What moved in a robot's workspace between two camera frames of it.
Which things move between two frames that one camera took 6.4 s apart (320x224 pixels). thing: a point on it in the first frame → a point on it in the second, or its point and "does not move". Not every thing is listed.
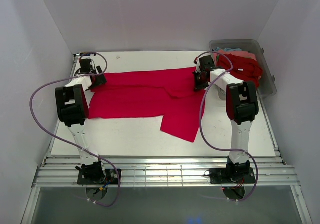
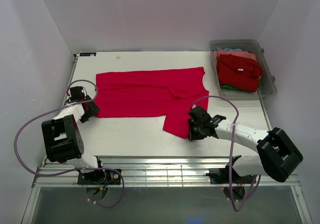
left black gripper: [100, 80] → [93, 109]
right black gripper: [197, 86] → [193, 136]
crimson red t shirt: [168, 94] does not move
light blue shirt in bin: [228, 49] does not move
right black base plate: [238, 176] does not move
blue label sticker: [87, 54] does not move
